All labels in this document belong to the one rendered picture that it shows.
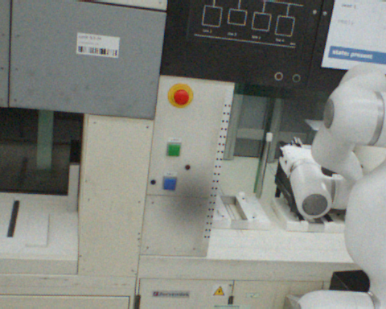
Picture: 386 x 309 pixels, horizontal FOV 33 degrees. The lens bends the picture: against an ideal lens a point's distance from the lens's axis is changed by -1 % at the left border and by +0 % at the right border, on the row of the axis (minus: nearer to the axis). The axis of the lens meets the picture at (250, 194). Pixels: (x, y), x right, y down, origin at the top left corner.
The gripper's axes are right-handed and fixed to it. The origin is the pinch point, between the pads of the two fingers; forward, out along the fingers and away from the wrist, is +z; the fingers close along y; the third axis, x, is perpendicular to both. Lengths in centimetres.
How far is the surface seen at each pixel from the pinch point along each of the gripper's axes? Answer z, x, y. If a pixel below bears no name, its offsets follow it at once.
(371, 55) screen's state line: 7.1, 27.3, 15.1
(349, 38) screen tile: 6.6, 30.8, 7.3
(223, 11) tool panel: 2.3, 31.6, -27.6
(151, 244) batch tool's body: -7.2, -35.5, -34.4
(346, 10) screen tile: 7.1, 37.7, 4.2
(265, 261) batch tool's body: -3.8, -38.2, 0.7
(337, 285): -22.1, -29.5, 17.1
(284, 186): 28.5, -28.9, 8.3
